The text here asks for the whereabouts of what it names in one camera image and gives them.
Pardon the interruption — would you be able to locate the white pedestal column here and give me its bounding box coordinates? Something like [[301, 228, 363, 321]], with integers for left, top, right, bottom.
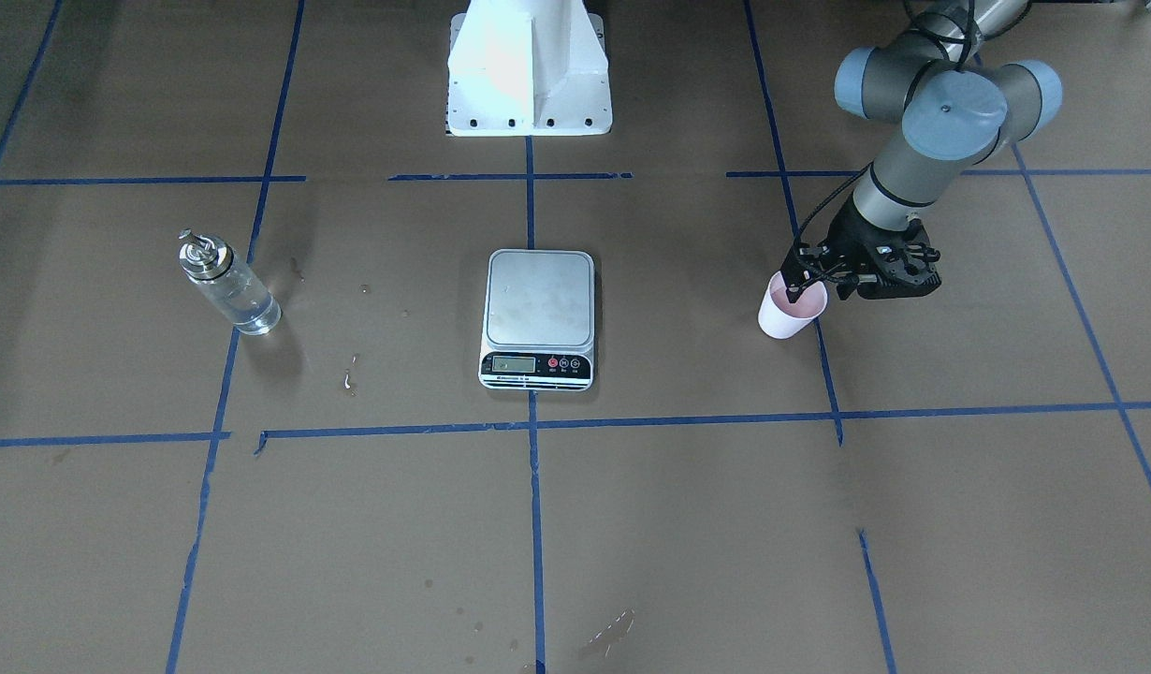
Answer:
[[444, 1, 613, 137]]

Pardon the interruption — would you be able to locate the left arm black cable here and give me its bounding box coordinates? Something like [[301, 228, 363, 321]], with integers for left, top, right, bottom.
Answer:
[[791, 0, 983, 271]]

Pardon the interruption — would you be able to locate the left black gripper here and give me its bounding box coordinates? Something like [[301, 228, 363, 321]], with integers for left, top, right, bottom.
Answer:
[[782, 198, 923, 302]]

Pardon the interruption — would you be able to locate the pink paper cup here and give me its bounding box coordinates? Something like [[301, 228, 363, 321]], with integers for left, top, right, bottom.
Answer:
[[759, 271, 828, 340]]

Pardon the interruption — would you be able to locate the clear glass sauce bottle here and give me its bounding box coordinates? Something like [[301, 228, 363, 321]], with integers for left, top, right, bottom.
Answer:
[[178, 227, 282, 334]]

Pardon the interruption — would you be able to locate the digital kitchen scale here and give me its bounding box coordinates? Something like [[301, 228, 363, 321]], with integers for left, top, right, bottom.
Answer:
[[478, 248, 596, 391]]

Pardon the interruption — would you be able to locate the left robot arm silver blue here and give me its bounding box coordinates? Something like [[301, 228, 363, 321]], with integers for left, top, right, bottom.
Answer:
[[780, 1, 1064, 302]]

